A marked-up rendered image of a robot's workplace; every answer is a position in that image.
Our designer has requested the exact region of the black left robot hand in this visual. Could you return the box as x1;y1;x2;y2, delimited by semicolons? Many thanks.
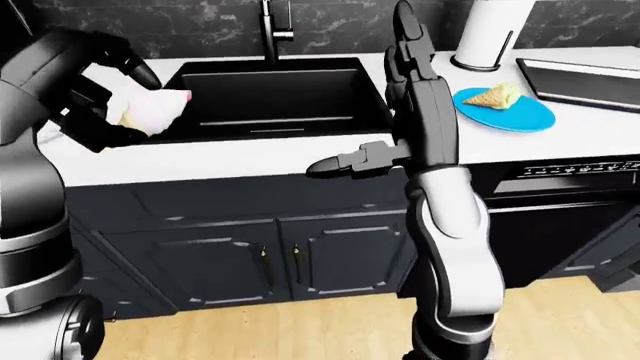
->
46;32;164;154

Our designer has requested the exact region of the black kitchen sink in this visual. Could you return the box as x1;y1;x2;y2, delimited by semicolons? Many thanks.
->
134;57;396;146

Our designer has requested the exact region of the black kitchen faucet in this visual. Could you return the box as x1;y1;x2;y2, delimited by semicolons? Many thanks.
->
258;0;295;66

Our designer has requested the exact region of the black cabinet door handle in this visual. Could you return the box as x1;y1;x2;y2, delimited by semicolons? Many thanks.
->
257;243;276;289
291;243;306;285

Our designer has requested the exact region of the blue round plate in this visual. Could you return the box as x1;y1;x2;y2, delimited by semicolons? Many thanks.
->
452;87;557;133

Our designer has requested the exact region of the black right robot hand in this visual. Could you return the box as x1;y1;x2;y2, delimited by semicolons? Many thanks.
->
305;0;460;180

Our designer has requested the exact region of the green ice cream cone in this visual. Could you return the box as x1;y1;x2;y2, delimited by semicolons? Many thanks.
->
462;81;522;111

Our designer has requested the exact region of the black paper towel holder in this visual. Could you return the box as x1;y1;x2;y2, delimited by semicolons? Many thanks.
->
449;30;515;72

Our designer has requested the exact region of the white paper towel roll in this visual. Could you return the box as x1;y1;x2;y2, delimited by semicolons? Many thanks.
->
456;0;537;66

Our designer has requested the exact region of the dark blue cabinet door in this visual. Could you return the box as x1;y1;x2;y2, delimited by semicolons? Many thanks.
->
99;219;282;308
277;213;417;302

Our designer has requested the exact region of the black rectangular tray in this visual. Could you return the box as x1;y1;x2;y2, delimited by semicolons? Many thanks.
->
515;57;640;113

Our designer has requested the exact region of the black dishwasher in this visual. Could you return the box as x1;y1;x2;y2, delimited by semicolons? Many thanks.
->
397;159;640;297

